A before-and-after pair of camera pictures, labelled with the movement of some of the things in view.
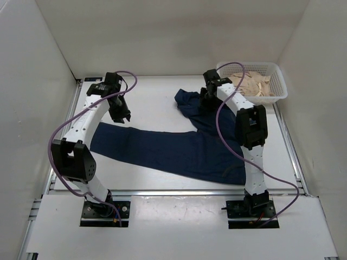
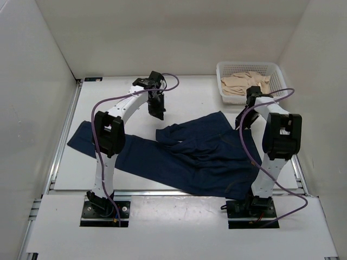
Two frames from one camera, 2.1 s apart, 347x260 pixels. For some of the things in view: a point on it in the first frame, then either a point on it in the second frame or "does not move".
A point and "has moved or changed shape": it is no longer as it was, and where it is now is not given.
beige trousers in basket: x=255 y=84 does not move
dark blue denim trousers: x=212 y=153 has moved or changed shape
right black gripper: x=211 y=106 to x=238 y=121
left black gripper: x=124 y=113 to x=159 y=112
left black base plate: x=89 y=218 does not move
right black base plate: x=238 y=219 does not move
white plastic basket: x=263 y=80 does not move
